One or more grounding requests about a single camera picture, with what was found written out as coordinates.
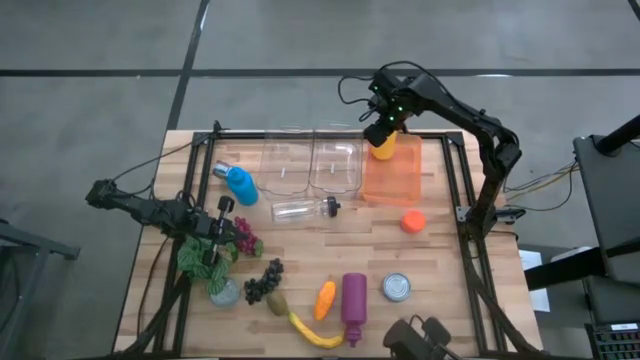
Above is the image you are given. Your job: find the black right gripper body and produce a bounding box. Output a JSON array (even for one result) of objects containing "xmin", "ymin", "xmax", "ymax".
[{"xmin": 362, "ymin": 98, "xmax": 417, "ymax": 149}]

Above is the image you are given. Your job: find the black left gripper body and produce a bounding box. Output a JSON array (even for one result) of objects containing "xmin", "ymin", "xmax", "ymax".
[{"xmin": 192, "ymin": 195, "xmax": 239, "ymax": 267}]

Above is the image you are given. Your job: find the red toy grape bunch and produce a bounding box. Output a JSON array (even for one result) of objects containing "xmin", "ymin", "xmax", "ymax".
[{"xmin": 232, "ymin": 215, "xmax": 266, "ymax": 259}]

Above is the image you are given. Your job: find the yellow plastic bottle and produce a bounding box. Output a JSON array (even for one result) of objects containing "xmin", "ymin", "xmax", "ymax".
[{"xmin": 369, "ymin": 130, "xmax": 399, "ymax": 162}]

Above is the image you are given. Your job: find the blue plastic bottle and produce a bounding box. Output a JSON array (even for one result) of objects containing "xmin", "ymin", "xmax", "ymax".
[{"xmin": 225, "ymin": 165, "xmax": 261, "ymax": 208}]

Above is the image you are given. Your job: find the dark toy grape bunch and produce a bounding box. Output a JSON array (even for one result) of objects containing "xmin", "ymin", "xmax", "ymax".
[{"xmin": 242, "ymin": 257, "xmax": 286, "ymax": 307}]

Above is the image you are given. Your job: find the clear bottle black cap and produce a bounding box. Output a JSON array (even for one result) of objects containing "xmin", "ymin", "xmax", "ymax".
[{"xmin": 270, "ymin": 195, "xmax": 343, "ymax": 225}]

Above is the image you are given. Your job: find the purple plastic bottle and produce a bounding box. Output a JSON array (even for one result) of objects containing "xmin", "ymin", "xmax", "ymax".
[{"xmin": 340, "ymin": 271, "xmax": 369, "ymax": 349}]

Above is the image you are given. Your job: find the green striped leafy plant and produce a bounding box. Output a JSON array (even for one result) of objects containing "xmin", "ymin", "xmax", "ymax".
[{"xmin": 175, "ymin": 233, "xmax": 241, "ymax": 297}]

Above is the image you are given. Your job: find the orange translucent plastic bin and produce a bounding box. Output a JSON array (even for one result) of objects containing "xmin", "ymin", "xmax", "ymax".
[{"xmin": 361, "ymin": 132, "xmax": 424, "ymax": 208}]

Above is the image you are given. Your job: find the clear plastic bin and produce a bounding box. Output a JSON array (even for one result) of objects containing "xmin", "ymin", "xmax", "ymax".
[
  {"xmin": 308, "ymin": 124, "xmax": 365, "ymax": 200},
  {"xmin": 255, "ymin": 124, "xmax": 316, "ymax": 200}
]

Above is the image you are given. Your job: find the brown toy kiwi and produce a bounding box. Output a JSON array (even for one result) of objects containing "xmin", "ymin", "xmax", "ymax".
[{"xmin": 264, "ymin": 290, "xmax": 291, "ymax": 318}]

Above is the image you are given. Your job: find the orange toy fruit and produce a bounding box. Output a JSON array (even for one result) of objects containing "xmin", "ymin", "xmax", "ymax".
[{"xmin": 399, "ymin": 209, "xmax": 428, "ymax": 235}]

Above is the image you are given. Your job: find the orange toy mango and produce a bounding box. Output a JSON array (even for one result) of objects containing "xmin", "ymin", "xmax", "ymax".
[{"xmin": 312, "ymin": 279, "xmax": 338, "ymax": 322}]

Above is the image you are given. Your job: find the yellow toy banana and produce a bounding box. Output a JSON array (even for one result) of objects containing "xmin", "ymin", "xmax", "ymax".
[{"xmin": 286, "ymin": 310, "xmax": 347, "ymax": 351}]

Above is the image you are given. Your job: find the silver tin can white label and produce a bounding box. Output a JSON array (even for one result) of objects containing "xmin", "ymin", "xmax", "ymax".
[{"xmin": 381, "ymin": 271, "xmax": 413, "ymax": 304}]

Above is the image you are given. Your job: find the grey metal table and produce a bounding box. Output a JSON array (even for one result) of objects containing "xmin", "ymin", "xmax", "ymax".
[{"xmin": 0, "ymin": 218, "xmax": 82, "ymax": 360}]

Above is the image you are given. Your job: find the white paper sheet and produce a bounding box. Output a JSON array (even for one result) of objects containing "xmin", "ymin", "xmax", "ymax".
[{"xmin": 517, "ymin": 248, "xmax": 552, "ymax": 314}]

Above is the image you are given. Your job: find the black equipment stand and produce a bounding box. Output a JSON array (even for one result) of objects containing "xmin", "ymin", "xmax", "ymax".
[{"xmin": 519, "ymin": 113, "xmax": 640, "ymax": 326}]

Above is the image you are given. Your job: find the black table frame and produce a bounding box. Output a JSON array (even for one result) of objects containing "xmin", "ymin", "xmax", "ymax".
[{"xmin": 113, "ymin": 118, "xmax": 545, "ymax": 360}]

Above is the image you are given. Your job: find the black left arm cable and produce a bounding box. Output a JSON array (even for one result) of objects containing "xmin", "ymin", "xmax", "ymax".
[{"xmin": 110, "ymin": 119, "xmax": 224, "ymax": 201}]

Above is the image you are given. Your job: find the yellow floor cable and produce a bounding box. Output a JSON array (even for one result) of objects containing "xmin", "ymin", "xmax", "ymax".
[{"xmin": 501, "ymin": 158, "xmax": 577, "ymax": 213}]

